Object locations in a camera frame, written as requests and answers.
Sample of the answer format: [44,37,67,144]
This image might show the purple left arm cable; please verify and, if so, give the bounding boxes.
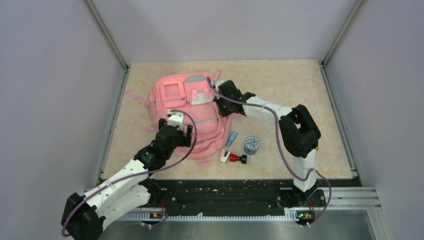
[61,109,199,238]

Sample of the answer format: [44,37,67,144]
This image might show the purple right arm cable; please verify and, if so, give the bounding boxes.
[205,76,332,228]

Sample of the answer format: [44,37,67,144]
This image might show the blue eraser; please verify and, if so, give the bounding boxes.
[225,131,238,148]

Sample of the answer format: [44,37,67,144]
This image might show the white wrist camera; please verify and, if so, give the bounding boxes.
[212,79,225,92]
[166,110,185,131]

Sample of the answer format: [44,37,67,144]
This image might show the aluminium frame rail right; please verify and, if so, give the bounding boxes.
[320,0,367,187]

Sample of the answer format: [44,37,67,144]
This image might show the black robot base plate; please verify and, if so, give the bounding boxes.
[137,179,375,218]

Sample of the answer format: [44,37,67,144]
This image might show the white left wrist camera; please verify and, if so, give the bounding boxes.
[166,110,185,131]

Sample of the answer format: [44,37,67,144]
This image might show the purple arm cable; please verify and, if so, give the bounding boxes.
[205,76,332,228]
[61,109,199,238]

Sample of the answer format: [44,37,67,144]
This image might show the red black stamp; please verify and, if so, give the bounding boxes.
[229,153,247,165]

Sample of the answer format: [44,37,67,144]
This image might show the blue slime jar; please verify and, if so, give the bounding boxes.
[244,135,260,155]

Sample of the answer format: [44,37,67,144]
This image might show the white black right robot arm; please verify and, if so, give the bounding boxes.
[207,79,322,206]

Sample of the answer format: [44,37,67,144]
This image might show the aluminium frame rail left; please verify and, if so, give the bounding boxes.
[84,0,129,184]

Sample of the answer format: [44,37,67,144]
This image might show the pink student backpack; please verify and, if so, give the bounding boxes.
[125,72,232,167]

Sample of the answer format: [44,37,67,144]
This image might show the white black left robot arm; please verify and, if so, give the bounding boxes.
[61,113,198,240]

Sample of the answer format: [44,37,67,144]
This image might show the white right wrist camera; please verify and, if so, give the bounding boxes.
[212,79,225,92]

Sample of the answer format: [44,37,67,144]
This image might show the aluminium frame rail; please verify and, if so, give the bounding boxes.
[320,0,367,187]
[84,0,129,184]

